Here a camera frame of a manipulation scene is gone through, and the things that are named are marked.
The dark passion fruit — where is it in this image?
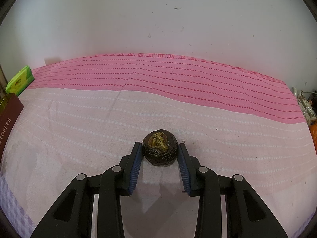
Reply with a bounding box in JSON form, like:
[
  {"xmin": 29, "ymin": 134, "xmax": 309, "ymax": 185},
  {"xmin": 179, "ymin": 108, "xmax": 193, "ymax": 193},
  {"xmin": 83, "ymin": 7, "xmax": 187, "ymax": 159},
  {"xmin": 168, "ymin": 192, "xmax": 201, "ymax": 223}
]
[{"xmin": 142, "ymin": 130, "xmax": 178, "ymax": 167}]

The pink and purple tablecloth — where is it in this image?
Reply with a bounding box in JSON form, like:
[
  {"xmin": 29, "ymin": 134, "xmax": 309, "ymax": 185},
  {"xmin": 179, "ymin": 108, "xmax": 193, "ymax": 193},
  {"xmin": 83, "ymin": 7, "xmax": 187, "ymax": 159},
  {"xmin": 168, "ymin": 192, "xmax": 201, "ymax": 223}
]
[{"xmin": 1, "ymin": 54, "xmax": 316, "ymax": 237}]

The gold toffee tin box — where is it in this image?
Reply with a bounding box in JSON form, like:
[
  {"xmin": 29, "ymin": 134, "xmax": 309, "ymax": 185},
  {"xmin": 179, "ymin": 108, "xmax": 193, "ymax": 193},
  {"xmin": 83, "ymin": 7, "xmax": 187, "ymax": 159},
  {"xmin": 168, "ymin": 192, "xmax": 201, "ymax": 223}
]
[{"xmin": 0, "ymin": 93, "xmax": 24, "ymax": 157}]

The clutter at table edge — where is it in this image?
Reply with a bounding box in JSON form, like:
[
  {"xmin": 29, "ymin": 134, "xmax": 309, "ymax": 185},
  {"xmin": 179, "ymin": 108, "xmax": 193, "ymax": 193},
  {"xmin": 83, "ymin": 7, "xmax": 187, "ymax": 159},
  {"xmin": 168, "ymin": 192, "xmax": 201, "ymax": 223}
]
[{"xmin": 291, "ymin": 87, "xmax": 316, "ymax": 149}]

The green tissue pack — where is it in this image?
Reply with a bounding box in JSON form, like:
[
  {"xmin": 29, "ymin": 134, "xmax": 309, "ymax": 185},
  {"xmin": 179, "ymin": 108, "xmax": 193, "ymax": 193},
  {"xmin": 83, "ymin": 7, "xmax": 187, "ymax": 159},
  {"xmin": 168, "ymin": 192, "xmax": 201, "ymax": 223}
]
[{"xmin": 5, "ymin": 65, "xmax": 34, "ymax": 96}]

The bamboo rattan furniture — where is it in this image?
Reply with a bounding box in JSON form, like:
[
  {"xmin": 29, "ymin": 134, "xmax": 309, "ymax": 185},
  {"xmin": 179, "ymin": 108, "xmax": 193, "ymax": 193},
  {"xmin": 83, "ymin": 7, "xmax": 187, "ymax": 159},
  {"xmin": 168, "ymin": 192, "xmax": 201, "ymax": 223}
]
[{"xmin": 0, "ymin": 66, "xmax": 8, "ymax": 92}]

